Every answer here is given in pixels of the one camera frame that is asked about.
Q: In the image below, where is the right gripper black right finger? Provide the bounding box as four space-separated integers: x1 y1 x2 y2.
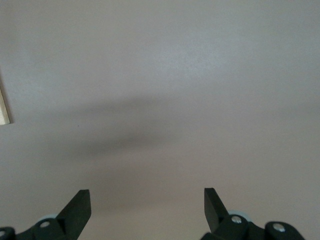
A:
199 187 305 240

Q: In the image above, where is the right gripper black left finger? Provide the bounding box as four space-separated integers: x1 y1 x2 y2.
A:
0 189 93 240

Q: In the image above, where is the wooden cutting board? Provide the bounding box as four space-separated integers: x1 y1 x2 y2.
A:
0 67 11 125

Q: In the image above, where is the brown table mat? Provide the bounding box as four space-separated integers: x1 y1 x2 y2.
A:
0 0 320 240

